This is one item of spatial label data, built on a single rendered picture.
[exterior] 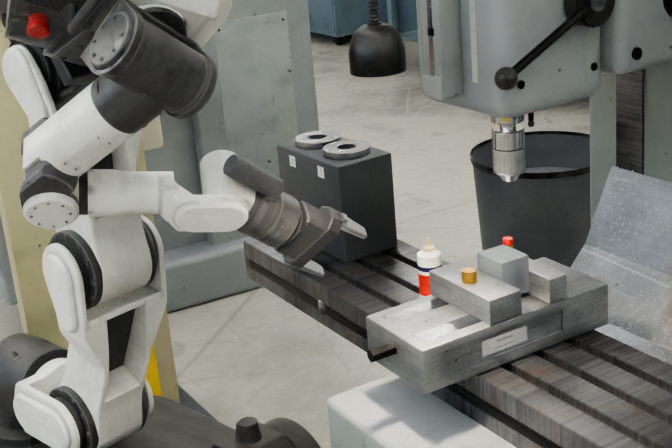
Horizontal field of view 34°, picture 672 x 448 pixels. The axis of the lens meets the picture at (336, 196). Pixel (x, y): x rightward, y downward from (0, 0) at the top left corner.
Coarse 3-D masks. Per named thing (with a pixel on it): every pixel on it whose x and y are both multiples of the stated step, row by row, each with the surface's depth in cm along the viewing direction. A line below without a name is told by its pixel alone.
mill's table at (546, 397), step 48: (288, 288) 206; (336, 288) 193; (384, 288) 191; (576, 336) 168; (480, 384) 159; (528, 384) 155; (576, 384) 154; (624, 384) 153; (528, 432) 151; (576, 432) 142; (624, 432) 143
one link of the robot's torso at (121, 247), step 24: (24, 48) 177; (24, 72) 176; (24, 96) 178; (48, 96) 175; (96, 168) 187; (120, 168) 188; (120, 216) 186; (72, 240) 185; (96, 240) 184; (120, 240) 187; (144, 240) 190; (96, 264) 184; (120, 264) 187; (144, 264) 191; (96, 288) 184; (120, 288) 189
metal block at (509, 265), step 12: (480, 252) 167; (492, 252) 167; (504, 252) 166; (516, 252) 166; (480, 264) 167; (492, 264) 164; (504, 264) 163; (516, 264) 164; (528, 264) 165; (492, 276) 165; (504, 276) 163; (516, 276) 164; (528, 276) 166; (528, 288) 166
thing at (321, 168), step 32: (288, 160) 212; (320, 160) 202; (352, 160) 200; (384, 160) 203; (288, 192) 215; (320, 192) 205; (352, 192) 200; (384, 192) 204; (384, 224) 206; (352, 256) 204
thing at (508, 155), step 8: (496, 144) 157; (504, 144) 156; (512, 144) 156; (520, 144) 156; (496, 152) 157; (504, 152) 157; (512, 152) 156; (520, 152) 157; (496, 160) 158; (504, 160) 157; (512, 160) 157; (520, 160) 157; (496, 168) 158; (504, 168) 157; (512, 168) 157; (520, 168) 158
